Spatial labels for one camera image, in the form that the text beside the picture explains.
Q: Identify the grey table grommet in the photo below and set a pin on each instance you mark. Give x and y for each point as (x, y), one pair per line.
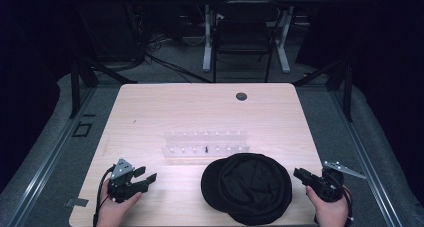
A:
(241, 96)

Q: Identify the person's right hand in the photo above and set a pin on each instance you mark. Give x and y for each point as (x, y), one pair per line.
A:
(328, 212)

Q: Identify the black chair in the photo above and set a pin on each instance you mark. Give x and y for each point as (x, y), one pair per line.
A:
(243, 37)

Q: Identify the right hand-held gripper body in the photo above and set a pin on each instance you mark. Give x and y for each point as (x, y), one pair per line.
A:
(328, 187)

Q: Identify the person's left hand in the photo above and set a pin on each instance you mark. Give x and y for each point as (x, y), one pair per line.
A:
(115, 210)

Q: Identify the clear acrylic rack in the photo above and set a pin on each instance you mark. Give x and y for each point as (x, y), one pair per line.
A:
(205, 143)

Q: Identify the grey tape strip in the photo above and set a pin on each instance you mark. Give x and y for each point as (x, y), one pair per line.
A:
(76, 202)

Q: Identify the black metal stand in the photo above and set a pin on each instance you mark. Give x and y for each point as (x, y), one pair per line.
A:
(347, 90)
(75, 87)

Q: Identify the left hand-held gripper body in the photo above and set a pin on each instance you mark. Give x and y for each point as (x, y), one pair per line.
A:
(124, 183)

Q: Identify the black cloth hat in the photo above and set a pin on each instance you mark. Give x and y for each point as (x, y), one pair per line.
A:
(246, 188)

